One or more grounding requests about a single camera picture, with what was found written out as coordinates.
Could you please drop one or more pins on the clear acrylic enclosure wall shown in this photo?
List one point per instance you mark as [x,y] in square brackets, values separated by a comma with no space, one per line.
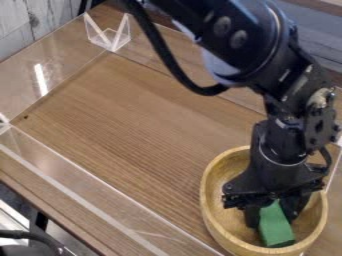
[105,142]

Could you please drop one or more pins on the green rectangular block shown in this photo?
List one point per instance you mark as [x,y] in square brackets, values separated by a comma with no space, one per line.
[274,228]

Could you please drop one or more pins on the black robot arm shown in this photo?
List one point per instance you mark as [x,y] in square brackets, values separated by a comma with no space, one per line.
[251,49]

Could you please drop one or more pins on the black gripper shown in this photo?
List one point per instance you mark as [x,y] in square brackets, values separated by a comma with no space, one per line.
[268,180]

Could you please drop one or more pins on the brown wooden bowl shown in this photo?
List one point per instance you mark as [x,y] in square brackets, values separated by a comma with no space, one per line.
[224,223]

